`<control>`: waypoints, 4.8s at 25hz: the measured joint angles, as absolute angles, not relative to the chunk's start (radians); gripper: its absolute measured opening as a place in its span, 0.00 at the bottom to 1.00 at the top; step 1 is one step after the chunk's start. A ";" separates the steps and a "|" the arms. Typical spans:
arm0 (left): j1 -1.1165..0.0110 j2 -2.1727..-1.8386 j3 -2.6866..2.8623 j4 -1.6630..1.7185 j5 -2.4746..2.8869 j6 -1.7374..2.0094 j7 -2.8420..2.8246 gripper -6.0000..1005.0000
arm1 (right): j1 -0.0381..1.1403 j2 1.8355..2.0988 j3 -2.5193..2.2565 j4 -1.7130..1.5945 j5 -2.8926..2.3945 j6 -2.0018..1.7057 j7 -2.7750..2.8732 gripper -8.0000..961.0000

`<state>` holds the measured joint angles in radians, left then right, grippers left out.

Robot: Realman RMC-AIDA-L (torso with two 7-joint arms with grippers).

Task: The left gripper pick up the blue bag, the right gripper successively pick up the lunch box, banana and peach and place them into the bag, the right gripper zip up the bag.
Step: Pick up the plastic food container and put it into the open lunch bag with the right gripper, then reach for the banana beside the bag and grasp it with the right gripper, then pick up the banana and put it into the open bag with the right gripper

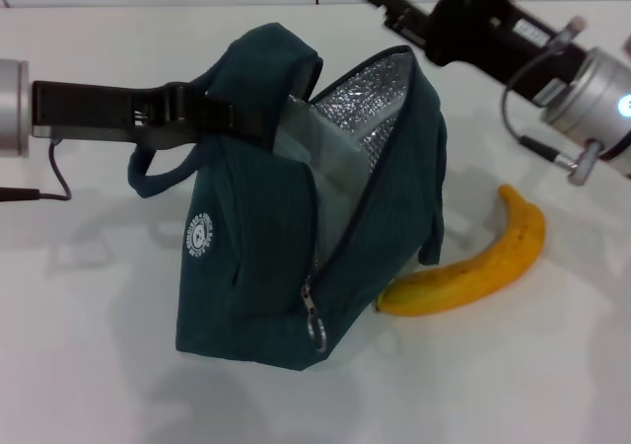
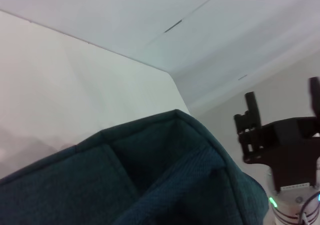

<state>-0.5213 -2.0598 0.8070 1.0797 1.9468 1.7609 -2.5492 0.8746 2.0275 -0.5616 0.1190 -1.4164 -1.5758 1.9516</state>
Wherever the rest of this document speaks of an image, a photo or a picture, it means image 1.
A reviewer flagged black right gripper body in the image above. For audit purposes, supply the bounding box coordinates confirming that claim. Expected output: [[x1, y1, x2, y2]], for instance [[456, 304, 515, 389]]
[[426, 0, 593, 108]]

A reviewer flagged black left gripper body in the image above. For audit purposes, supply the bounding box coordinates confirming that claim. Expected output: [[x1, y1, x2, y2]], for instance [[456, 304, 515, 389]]
[[32, 82, 198, 152]]

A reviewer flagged dark teal insulated lunch bag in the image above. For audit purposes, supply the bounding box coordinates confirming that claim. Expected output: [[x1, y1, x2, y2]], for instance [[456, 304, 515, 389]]
[[126, 22, 448, 371]]

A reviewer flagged yellow banana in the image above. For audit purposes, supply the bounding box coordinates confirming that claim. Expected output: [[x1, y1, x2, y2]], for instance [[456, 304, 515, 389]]
[[377, 185, 547, 317]]

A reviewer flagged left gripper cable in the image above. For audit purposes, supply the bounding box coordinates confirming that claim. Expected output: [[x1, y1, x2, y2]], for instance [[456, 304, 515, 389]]
[[0, 137, 74, 203]]

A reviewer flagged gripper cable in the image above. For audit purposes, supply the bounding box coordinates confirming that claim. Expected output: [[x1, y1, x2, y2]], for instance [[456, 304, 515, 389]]
[[0, 137, 74, 203], [501, 17, 605, 185]]

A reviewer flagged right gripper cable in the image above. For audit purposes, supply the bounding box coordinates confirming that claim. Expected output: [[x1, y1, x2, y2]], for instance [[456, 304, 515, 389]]
[[501, 17, 605, 185]]

